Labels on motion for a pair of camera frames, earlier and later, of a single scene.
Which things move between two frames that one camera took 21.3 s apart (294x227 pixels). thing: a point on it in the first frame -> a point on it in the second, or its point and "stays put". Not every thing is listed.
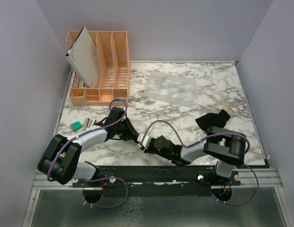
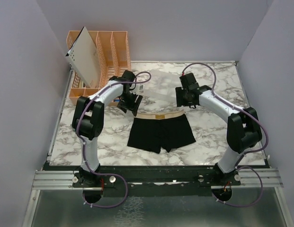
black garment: [209, 119] -> [168, 130]
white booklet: [82, 56] stays put
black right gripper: [148, 149] -> [180, 101]
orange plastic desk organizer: [114, 65] stays put
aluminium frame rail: [41, 182] stays put
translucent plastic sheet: [171, 87] stays put
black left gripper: [131, 133] -> [132, 106]
